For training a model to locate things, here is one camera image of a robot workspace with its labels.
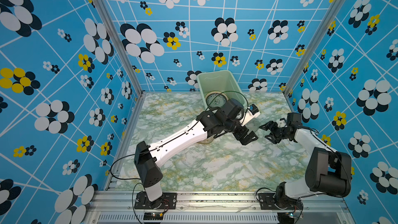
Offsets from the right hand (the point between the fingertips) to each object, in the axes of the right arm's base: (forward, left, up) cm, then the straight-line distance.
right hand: (263, 130), depth 90 cm
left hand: (-12, +13, +20) cm, 27 cm away
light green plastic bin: (+38, +22, +5) cm, 44 cm away
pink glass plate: (-3, +34, -7) cm, 34 cm away
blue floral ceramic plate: (+30, +27, -4) cm, 40 cm away
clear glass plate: (+9, +2, -8) cm, 12 cm away
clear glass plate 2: (-13, +41, -8) cm, 44 cm away
